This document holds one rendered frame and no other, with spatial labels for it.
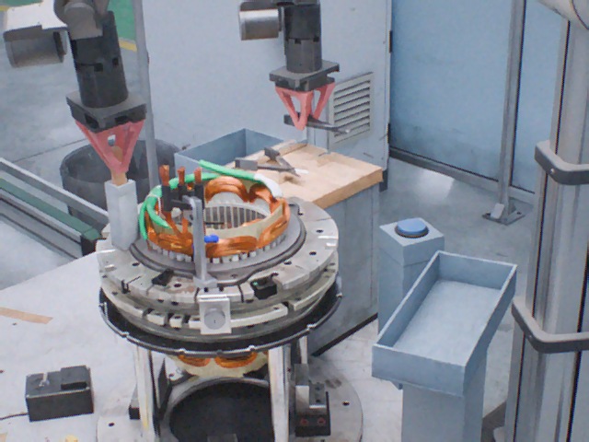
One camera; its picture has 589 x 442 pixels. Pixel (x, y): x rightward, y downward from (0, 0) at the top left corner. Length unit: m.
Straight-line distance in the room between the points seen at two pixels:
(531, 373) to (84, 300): 0.82
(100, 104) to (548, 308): 0.67
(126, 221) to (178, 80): 2.91
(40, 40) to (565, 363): 0.84
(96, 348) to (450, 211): 2.46
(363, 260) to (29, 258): 2.28
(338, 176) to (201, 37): 2.47
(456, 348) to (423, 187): 2.97
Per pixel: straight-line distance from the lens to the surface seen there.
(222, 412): 1.46
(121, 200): 1.23
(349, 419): 1.41
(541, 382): 1.44
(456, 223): 3.80
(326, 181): 1.50
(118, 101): 1.17
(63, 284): 1.85
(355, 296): 1.61
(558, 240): 1.34
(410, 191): 4.07
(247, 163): 1.51
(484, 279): 1.29
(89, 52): 1.14
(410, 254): 1.39
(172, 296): 1.14
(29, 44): 1.15
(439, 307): 1.24
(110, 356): 1.62
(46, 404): 1.49
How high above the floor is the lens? 1.66
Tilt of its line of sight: 26 degrees down
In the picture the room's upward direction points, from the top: 2 degrees counter-clockwise
